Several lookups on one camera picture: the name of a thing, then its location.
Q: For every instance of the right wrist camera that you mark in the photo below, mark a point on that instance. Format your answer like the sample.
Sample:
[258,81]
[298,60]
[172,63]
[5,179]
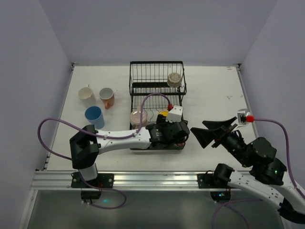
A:
[244,117]

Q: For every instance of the yellow mug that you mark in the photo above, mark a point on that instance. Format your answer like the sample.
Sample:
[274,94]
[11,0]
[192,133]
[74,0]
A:
[164,112]

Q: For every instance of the beige speckled cup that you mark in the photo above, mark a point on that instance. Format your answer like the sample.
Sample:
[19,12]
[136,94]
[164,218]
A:
[174,80]

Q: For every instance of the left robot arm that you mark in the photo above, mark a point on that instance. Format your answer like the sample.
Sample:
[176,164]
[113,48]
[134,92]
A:
[88,143]

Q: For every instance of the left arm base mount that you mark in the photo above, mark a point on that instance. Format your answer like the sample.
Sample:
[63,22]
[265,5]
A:
[104,180]

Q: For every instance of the aluminium mounting rail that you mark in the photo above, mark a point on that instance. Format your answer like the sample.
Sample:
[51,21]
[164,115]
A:
[124,181]

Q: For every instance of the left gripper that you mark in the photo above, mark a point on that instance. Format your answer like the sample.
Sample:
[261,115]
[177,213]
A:
[180,130]

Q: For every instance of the blue tumbler cup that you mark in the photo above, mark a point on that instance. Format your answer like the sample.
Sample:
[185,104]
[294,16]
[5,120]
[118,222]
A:
[94,115]

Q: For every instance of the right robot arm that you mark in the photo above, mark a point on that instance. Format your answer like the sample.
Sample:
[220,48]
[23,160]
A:
[270,180]

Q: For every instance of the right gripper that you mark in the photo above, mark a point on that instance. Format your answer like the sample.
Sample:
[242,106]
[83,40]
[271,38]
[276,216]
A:
[221,135]

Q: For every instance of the black wire dish rack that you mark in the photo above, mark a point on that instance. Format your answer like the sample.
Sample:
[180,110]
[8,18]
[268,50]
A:
[147,77]

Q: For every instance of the salmon floral mug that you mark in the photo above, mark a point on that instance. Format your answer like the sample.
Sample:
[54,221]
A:
[107,96]

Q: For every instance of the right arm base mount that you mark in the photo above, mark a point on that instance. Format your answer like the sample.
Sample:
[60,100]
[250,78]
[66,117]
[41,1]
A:
[219,192]

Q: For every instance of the iridescent pink mug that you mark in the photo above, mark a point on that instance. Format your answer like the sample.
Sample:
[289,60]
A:
[135,118]

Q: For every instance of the white ceramic mug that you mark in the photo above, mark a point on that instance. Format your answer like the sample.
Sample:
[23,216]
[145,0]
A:
[86,96]

